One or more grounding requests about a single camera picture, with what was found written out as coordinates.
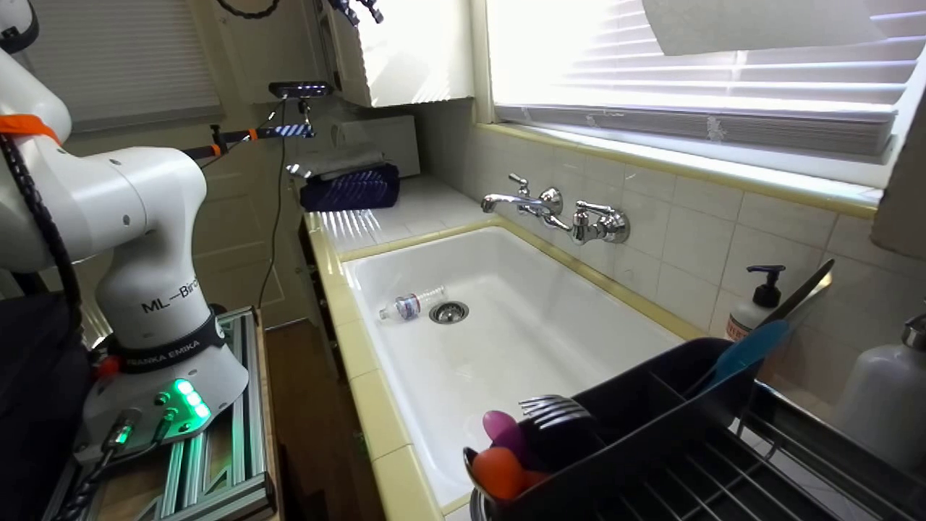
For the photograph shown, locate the white window blinds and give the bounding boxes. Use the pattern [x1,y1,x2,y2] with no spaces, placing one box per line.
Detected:
[487,0,926,161]

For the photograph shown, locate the camera on tripod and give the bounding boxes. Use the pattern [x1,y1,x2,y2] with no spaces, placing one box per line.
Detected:
[186,79,337,165]

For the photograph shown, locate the soap pump bottle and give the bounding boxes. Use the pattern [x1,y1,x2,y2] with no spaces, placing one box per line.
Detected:
[727,264,784,339]

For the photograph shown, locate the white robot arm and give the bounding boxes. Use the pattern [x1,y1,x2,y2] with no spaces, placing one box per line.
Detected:
[0,0,248,462]

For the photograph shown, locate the white dish soap bottle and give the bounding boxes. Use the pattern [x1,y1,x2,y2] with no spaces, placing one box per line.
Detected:
[834,314,926,469]

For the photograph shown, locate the metal forks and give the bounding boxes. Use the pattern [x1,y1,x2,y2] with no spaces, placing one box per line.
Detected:
[522,393,591,430]

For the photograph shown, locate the metal sink drain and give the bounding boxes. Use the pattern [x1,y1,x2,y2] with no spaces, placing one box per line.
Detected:
[429,300,468,323]

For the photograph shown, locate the small plastic bottle in sink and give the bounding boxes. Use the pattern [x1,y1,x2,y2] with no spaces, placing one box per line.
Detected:
[379,291,422,322]

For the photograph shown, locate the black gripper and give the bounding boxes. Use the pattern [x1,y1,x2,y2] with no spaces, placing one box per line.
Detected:
[328,0,386,26]

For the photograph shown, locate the orange utensil handle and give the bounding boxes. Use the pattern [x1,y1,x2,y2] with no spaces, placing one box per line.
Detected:
[468,445,539,504]

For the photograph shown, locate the blue spatula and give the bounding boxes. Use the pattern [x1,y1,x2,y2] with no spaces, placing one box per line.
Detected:
[710,259,834,385]

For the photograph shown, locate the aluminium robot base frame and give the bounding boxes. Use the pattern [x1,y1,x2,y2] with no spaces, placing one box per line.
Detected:
[41,304,277,521]

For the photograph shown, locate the purple utensil handle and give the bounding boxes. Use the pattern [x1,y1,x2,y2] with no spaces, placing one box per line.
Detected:
[484,411,523,456]

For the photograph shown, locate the white upper cabinet right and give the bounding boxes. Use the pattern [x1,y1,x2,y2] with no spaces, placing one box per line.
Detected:
[351,0,474,108]

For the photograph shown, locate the black dish drying rack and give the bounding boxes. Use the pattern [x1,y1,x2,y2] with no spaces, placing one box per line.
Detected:
[468,339,926,521]

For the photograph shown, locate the chrome wall faucet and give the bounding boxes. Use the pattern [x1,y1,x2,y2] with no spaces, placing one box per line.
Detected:
[478,170,635,245]

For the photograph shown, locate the dark blue bag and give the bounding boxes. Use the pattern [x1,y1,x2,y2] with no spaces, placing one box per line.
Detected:
[302,161,400,212]

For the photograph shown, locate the white ceramic sink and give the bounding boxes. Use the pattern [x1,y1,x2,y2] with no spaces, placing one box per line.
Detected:
[345,226,680,510]

